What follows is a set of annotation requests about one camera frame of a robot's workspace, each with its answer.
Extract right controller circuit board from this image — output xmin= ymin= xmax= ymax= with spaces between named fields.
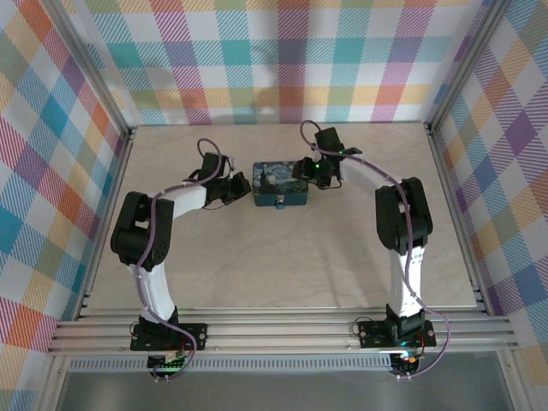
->
xmin=390 ymin=349 xmax=424 ymax=374

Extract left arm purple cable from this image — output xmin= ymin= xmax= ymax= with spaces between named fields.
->
xmin=127 ymin=138 xmax=229 ymax=382

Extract starry night painted tin box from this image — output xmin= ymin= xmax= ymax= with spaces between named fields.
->
xmin=251 ymin=159 xmax=311 ymax=209

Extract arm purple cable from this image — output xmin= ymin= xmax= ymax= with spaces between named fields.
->
xmin=299 ymin=120 xmax=454 ymax=380
xmin=127 ymin=138 xmax=229 ymax=382

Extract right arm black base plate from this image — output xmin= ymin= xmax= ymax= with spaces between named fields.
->
xmin=357 ymin=319 xmax=438 ymax=349

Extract left controller circuit board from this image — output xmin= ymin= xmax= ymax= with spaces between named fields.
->
xmin=146 ymin=350 xmax=190 ymax=372

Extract controller circuit board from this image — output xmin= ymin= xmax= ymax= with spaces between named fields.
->
xmin=146 ymin=350 xmax=190 ymax=372
xmin=390 ymin=349 xmax=424 ymax=374

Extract aluminium front rail bundle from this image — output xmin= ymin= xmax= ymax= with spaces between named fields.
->
xmin=45 ymin=306 xmax=521 ymax=356

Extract slotted grey cable duct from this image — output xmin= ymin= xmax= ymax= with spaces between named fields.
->
xmin=68 ymin=358 xmax=394 ymax=372

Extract aluminium frame corner post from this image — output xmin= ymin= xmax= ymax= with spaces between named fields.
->
xmin=42 ymin=0 xmax=138 ymax=142
xmin=423 ymin=0 xmax=517 ymax=132

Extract aluminium side rail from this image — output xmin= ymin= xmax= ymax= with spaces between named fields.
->
xmin=74 ymin=126 xmax=139 ymax=320
xmin=423 ymin=122 xmax=491 ymax=316

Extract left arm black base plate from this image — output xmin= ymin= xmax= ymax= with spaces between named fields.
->
xmin=129 ymin=321 xmax=209 ymax=353

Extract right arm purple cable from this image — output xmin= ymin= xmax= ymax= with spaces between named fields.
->
xmin=299 ymin=120 xmax=454 ymax=380

